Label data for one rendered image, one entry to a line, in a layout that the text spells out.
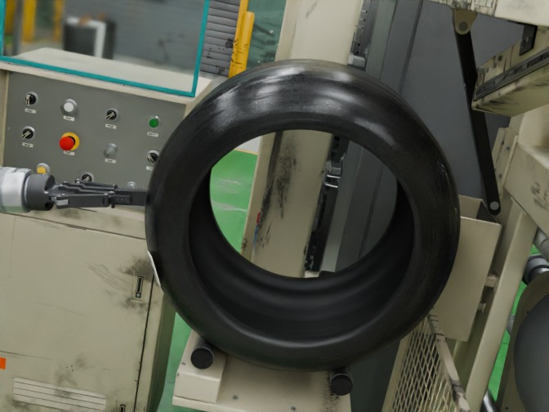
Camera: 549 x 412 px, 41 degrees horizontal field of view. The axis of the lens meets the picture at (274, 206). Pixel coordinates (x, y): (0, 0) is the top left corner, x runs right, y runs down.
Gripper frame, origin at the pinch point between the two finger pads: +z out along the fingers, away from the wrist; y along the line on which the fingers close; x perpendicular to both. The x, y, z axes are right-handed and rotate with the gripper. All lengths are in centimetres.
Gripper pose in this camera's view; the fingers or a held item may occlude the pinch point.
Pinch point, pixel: (132, 197)
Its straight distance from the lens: 146.8
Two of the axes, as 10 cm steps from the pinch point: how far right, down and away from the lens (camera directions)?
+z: 10.0, 0.6, -0.4
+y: 0.5, -3.1, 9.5
